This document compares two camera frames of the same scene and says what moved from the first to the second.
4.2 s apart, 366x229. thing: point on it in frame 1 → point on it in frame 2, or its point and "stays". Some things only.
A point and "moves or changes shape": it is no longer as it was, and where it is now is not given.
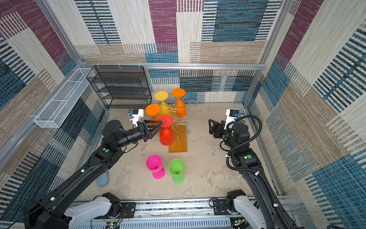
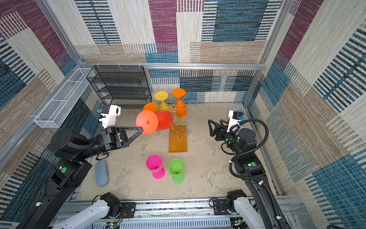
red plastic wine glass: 167,132 moves or changes shape
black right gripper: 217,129 stays
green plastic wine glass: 176,168 stays
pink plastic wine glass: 154,164 stays
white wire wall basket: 53,114 stays
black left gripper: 145,130 → 113,138
